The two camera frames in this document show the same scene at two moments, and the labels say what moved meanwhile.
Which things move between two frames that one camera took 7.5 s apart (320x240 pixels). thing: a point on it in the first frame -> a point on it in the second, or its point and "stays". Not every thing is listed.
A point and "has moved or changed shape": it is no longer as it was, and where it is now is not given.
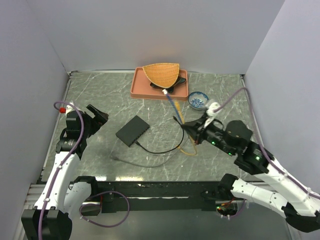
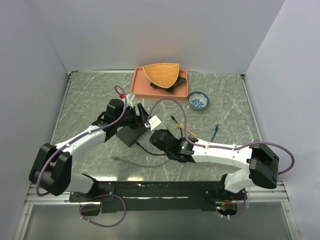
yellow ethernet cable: [183, 122] has moved or changed shape
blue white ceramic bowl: [198, 100] stays
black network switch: [133, 130] stays
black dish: [170, 89] stays
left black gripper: [97, 123] -> [137, 124]
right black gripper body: [214, 134] -> [170, 155]
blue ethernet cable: [165, 92] has moved or changed shape
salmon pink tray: [141, 87] stays
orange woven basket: [164, 74] stays
